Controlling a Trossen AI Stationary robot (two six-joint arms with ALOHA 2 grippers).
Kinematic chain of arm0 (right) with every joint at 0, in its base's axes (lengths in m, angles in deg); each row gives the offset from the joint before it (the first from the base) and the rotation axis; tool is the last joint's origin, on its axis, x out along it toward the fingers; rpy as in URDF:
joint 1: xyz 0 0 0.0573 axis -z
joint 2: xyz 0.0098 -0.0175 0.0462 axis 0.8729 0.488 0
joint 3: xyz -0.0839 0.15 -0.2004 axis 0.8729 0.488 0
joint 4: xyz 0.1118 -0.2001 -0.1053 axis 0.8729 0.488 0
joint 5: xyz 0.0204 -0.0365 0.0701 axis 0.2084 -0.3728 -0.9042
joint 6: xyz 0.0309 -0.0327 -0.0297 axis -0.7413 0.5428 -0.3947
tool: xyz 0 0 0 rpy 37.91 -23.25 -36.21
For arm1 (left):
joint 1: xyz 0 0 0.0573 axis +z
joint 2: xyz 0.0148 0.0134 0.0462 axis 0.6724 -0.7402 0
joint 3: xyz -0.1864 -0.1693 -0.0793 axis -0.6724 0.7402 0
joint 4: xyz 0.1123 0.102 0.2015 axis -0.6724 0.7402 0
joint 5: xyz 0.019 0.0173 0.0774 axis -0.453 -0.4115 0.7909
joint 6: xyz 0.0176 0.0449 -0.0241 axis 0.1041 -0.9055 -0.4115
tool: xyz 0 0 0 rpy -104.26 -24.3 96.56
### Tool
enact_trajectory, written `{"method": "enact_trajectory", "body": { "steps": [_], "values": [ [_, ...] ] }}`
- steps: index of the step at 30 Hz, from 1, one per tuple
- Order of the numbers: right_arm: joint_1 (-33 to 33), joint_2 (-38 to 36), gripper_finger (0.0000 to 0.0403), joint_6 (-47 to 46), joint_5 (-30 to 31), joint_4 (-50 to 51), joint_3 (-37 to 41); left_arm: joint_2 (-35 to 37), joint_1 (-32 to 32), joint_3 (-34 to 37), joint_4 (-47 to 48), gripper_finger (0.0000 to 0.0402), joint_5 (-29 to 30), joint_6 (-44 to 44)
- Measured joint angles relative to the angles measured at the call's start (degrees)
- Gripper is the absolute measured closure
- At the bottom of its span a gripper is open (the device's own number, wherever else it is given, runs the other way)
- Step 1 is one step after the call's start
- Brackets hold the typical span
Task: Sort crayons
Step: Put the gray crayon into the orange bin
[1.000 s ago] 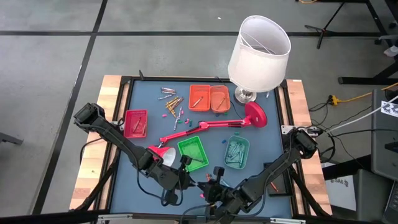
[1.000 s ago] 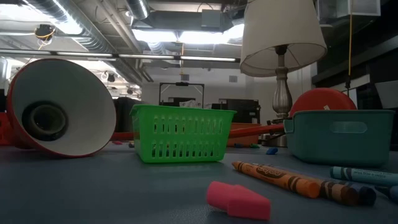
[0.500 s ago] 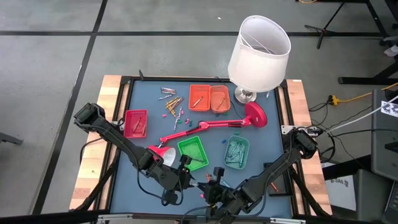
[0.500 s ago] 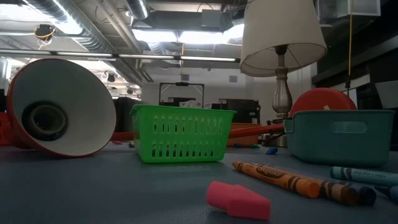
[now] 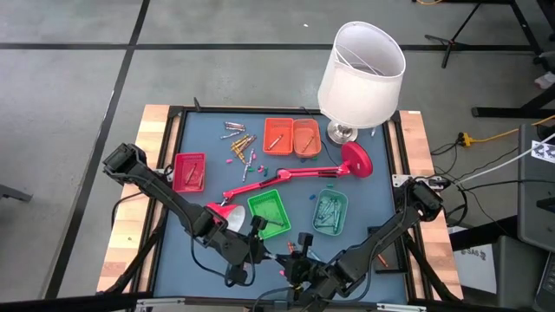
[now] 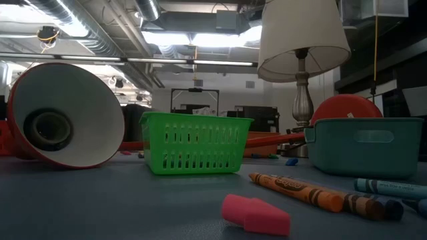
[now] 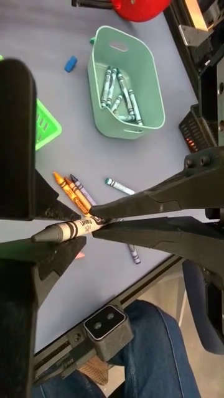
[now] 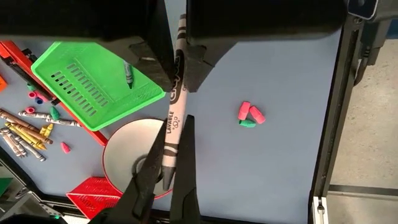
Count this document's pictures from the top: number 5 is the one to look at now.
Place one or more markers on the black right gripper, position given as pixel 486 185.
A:
pixel 310 277

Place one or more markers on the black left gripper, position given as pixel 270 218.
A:
pixel 256 242

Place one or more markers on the orange crayon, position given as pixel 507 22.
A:
pixel 275 142
pixel 291 248
pixel 382 260

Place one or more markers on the teal crayon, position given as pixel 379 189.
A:
pixel 330 211

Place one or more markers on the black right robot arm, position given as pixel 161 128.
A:
pixel 377 245

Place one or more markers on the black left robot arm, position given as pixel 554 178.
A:
pixel 173 203

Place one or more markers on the green crayon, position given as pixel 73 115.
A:
pixel 276 223

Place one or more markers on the green plastic basket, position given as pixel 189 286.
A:
pixel 269 208

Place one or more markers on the teal plastic bin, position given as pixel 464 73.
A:
pixel 342 229

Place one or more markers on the grey crayon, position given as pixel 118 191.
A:
pixel 250 158
pixel 230 135
pixel 245 172

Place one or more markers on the red crayon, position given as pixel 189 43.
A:
pixel 200 181
pixel 190 173

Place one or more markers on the yellow crayon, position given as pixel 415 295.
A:
pixel 239 143
pixel 240 156
pixel 246 144

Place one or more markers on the brown crayon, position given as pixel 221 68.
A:
pixel 308 144

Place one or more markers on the red plastic basket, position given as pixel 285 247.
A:
pixel 182 164

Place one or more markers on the orange plastic basket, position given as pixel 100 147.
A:
pixel 282 130

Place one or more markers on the orange plastic bin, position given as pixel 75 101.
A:
pixel 303 130

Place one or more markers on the purple crayon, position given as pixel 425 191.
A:
pixel 235 128
pixel 234 124

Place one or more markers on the black diagonal brace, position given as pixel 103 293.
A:
pixel 429 273
pixel 132 264

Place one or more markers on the black antenna stub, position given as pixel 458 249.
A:
pixel 197 106

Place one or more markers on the wooden table side board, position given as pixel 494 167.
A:
pixel 414 143
pixel 147 130

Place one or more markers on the white shade table lamp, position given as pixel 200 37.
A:
pixel 360 95

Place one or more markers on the white cardboard box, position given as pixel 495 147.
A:
pixel 477 268

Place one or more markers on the dark grey box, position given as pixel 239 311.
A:
pixel 516 273

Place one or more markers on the grey cabinet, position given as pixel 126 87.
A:
pixel 533 208

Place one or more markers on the black stand foot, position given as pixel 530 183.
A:
pixel 498 112

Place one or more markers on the grey chair leg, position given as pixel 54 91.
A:
pixel 13 193

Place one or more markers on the black tripod stand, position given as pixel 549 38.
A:
pixel 451 42

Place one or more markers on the person's foot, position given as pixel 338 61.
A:
pixel 545 81

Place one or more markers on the metal mounting bracket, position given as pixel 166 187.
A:
pixel 396 178

